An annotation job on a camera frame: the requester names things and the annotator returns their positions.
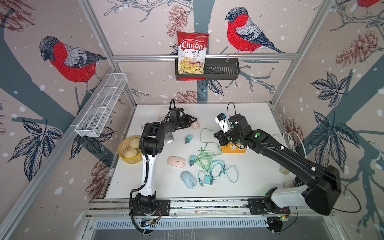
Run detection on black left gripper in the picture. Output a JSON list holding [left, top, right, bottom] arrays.
[[176, 115, 197, 130]]

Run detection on teal multi-head charging cable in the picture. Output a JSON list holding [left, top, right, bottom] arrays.
[[199, 158, 240, 187]]

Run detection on pink wireless mouse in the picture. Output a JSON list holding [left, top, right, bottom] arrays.
[[192, 121, 200, 130], [167, 156, 186, 168]]

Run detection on light blue wireless mouse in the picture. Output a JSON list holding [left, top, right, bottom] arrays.
[[180, 171, 197, 190]]

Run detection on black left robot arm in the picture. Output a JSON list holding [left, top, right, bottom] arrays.
[[130, 99, 197, 215]]

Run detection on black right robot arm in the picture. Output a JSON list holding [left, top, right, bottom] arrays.
[[214, 108, 347, 216]]

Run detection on orange power strip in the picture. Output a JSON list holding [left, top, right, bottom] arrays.
[[221, 144, 247, 154]]

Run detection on white steamed bun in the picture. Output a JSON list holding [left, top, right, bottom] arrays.
[[124, 148, 139, 159], [129, 137, 140, 149]]

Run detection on clear shaker bottle black cap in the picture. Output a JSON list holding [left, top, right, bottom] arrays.
[[279, 166, 291, 175]]

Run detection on yellow bamboo steamer basket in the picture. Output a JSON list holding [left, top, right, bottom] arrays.
[[118, 136, 143, 164]]

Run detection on aluminium back crossbar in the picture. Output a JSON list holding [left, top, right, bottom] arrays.
[[112, 53, 299, 63]]

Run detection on Chuba cassava chips bag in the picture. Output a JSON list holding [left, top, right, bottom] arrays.
[[177, 32, 209, 75]]

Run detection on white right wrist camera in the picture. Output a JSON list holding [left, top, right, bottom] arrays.
[[215, 113, 230, 133]]

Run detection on silver wireless mouse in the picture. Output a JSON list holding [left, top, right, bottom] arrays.
[[165, 133, 174, 144]]

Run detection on white power strip cords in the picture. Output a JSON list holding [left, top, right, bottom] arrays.
[[269, 130, 308, 157]]

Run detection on black wire wall basket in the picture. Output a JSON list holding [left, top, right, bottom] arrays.
[[175, 58, 240, 81]]

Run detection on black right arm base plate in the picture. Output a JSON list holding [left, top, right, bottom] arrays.
[[246, 197, 291, 216]]

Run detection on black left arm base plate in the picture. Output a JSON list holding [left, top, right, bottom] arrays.
[[131, 200, 171, 217]]

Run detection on white wire wall shelf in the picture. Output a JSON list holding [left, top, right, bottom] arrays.
[[75, 73, 128, 138]]

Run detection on aluminium front rail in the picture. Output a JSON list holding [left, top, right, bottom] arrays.
[[85, 197, 323, 231]]

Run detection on aluminium frame corner post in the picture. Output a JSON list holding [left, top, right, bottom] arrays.
[[77, 0, 138, 106]]

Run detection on aluminium right corner post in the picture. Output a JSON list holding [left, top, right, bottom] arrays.
[[271, 0, 334, 107]]

